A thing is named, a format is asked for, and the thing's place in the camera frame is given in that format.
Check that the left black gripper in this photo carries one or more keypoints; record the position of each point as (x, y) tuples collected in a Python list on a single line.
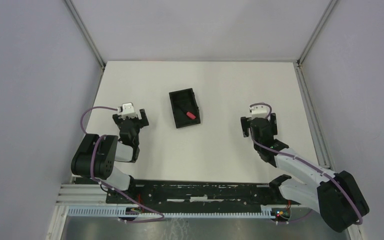
[(130, 120)]

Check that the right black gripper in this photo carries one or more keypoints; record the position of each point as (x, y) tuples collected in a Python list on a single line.
[(259, 122)]

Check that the red handled screwdriver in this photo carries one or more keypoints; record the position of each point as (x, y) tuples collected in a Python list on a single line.
[(188, 113)]

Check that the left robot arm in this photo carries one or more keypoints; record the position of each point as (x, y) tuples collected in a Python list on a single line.
[(96, 155)]

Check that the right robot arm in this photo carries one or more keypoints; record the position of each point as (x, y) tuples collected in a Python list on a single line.
[(336, 196)]

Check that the black plastic bin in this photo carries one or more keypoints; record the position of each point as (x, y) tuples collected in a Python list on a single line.
[(184, 107)]

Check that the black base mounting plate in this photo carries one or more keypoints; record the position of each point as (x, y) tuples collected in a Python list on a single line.
[(197, 197)]

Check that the front aluminium extrusion rails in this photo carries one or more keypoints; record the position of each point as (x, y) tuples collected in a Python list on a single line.
[(93, 194)]

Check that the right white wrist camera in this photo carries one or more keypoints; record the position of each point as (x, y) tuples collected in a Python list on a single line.
[(258, 110)]

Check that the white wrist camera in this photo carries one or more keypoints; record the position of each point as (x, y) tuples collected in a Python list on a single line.
[(128, 110), (258, 110)]

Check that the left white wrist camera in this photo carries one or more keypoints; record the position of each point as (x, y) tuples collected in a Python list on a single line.
[(128, 110)]

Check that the right aluminium frame rail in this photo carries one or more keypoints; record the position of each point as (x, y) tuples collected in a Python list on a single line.
[(322, 150)]

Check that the aluminium frame rail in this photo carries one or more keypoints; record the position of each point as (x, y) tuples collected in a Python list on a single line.
[(322, 150), (84, 32)]

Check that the left aluminium frame rail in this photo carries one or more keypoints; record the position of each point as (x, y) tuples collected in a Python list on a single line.
[(84, 32)]

